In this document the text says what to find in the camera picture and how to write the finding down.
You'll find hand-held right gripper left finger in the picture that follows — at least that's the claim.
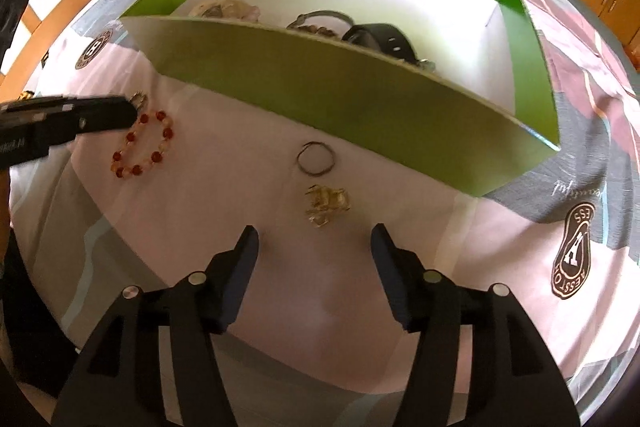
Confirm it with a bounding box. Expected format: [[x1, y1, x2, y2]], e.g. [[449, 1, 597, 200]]
[[50, 224, 261, 427]]

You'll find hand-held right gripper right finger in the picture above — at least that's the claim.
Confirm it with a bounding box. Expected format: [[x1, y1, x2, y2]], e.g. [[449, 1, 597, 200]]
[[370, 223, 584, 427]]

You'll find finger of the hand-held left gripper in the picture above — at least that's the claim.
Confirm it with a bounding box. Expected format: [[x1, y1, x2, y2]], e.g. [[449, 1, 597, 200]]
[[0, 96, 80, 124], [47, 95, 140, 147]]

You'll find gold chain jewelry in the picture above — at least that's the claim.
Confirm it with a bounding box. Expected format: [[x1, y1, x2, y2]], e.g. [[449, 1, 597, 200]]
[[304, 183, 351, 231]]

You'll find green cardboard box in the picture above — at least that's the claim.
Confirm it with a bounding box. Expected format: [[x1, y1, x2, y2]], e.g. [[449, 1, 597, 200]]
[[120, 0, 562, 199]]

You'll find dark bead bracelet with flower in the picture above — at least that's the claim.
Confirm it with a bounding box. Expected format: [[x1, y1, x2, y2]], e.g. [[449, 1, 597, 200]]
[[286, 9, 354, 40]]

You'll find black wrist watch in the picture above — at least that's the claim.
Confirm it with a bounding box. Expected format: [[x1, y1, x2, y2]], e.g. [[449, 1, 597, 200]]
[[342, 23, 436, 73]]

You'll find pink grey printed bedsheet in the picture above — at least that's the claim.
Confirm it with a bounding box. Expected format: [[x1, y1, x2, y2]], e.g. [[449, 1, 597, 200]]
[[10, 0, 640, 427]]

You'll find dark cloth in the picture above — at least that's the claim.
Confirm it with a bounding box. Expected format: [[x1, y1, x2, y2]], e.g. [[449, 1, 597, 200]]
[[0, 0, 29, 74]]

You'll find thin metal hoop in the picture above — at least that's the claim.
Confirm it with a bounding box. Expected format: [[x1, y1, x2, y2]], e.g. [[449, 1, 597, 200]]
[[296, 141, 337, 178]]

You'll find red bead bracelet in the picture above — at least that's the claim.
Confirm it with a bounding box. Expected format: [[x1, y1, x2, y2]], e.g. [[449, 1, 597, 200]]
[[111, 109, 176, 180]]

